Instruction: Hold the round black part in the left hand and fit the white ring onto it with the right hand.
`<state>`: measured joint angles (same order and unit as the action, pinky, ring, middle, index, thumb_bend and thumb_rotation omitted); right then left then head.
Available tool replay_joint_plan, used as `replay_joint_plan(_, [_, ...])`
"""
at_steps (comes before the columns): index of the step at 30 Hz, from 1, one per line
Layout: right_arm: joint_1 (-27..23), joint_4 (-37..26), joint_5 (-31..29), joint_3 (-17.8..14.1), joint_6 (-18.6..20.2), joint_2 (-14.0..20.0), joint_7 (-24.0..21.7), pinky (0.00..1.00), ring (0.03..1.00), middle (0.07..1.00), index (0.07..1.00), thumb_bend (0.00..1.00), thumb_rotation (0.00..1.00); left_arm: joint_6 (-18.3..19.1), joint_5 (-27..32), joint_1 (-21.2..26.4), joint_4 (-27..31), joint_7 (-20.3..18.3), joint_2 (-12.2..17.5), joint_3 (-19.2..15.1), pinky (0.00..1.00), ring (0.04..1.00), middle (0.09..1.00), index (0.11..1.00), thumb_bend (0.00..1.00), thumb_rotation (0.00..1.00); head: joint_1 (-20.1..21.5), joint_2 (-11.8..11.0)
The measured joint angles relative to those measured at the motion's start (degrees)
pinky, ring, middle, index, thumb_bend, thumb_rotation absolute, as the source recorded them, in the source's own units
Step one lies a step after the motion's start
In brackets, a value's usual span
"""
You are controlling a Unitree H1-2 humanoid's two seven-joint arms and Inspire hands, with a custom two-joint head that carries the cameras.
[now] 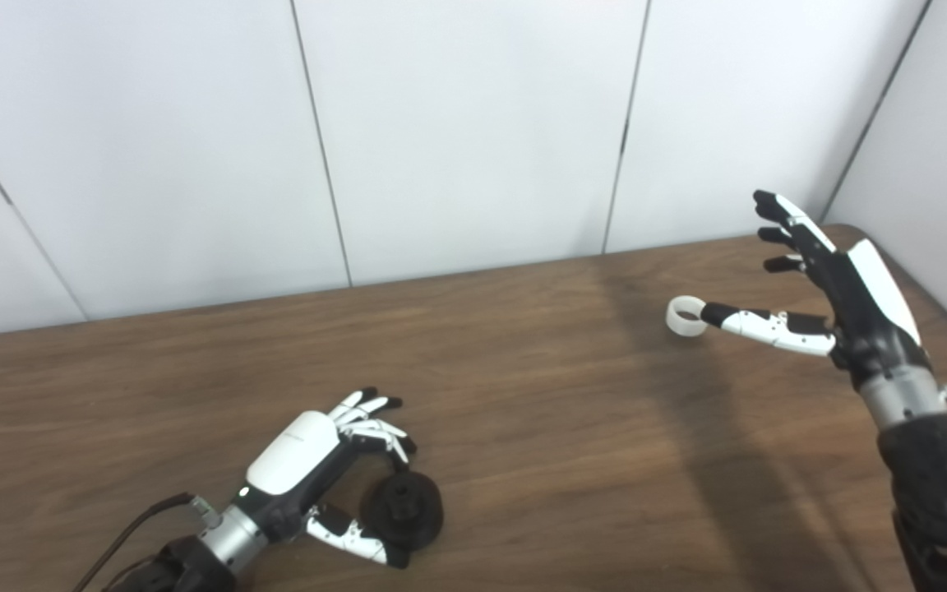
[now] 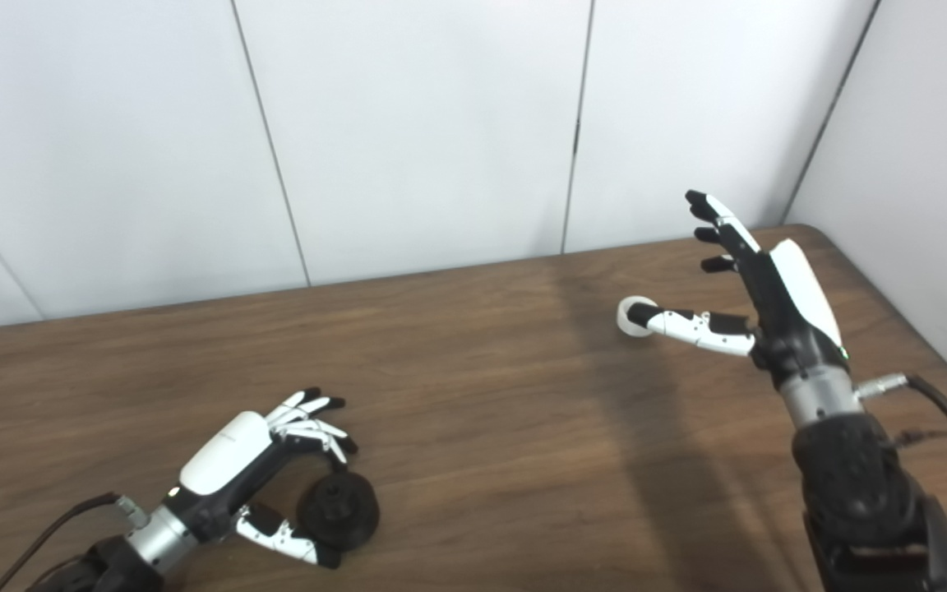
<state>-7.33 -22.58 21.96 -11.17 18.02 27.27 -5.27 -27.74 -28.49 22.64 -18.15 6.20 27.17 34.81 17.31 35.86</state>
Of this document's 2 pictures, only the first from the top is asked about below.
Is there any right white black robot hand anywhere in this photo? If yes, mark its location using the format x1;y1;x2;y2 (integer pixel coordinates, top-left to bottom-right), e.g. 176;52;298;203
700;190;932;389

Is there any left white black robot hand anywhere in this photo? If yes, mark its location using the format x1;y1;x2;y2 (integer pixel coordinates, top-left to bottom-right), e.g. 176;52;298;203
245;386;418;570

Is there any round black plastic part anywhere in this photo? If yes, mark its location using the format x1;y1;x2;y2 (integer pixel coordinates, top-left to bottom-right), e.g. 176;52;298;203
358;471;445;550

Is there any white plastic ring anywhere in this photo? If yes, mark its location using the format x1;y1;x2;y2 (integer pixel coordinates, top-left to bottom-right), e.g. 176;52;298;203
667;295;709;338

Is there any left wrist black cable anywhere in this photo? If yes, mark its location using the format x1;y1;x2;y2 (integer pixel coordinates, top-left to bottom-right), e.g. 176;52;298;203
71;492;221;592

